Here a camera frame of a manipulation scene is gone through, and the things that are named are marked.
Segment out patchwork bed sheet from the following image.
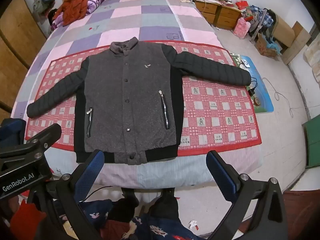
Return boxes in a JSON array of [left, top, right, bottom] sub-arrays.
[[14, 0, 263, 189]]

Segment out purple printed pillow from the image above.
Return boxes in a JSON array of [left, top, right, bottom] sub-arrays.
[[50, 0, 107, 30]]

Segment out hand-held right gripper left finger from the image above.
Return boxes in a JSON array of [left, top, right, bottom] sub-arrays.
[[55, 149, 105, 240]]

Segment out pile of plaid clothes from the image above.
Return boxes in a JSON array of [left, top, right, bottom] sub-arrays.
[[246, 5, 278, 34]]

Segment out pink bag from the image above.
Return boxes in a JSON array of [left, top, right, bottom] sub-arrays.
[[234, 17, 251, 39]]

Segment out grey and black jacket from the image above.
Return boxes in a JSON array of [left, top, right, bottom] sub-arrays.
[[26, 37, 252, 166]]

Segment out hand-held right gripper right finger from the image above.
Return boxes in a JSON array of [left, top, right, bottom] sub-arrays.
[[206, 150, 285, 240]]

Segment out person's black foot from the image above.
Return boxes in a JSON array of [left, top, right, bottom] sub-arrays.
[[150, 194, 179, 220], [111, 197, 140, 223]]

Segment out red checked blanket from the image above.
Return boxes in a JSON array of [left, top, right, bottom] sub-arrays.
[[25, 40, 262, 157]]

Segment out orange cloth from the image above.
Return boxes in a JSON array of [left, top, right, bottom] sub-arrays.
[[54, 0, 89, 27]]

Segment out wooden wardrobe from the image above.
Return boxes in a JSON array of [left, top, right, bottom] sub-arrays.
[[0, 0, 48, 120]]

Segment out brown cardboard box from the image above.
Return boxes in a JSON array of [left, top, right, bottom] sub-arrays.
[[272, 14, 295, 48]]

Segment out wooden drawer cabinet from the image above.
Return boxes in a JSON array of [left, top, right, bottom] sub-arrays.
[[194, 0, 242, 30]]

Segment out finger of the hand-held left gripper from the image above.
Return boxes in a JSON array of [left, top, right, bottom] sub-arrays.
[[0, 118, 27, 144], [24, 123, 62, 159]]

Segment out flat cardboard sheet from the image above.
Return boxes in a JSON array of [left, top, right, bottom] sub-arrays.
[[284, 21, 312, 65]]

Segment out patterned open box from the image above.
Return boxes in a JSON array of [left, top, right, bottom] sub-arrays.
[[255, 34, 279, 58]]

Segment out blue floor mat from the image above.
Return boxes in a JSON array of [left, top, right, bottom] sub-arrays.
[[231, 54, 274, 114]]

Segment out person's navy printed pants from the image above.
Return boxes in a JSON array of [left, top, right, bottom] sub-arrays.
[[82, 197, 210, 240]]

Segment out green cabinet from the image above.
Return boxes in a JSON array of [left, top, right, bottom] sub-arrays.
[[301, 116, 320, 169]]

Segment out white cable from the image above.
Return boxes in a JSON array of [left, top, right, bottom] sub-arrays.
[[261, 77, 304, 118]]

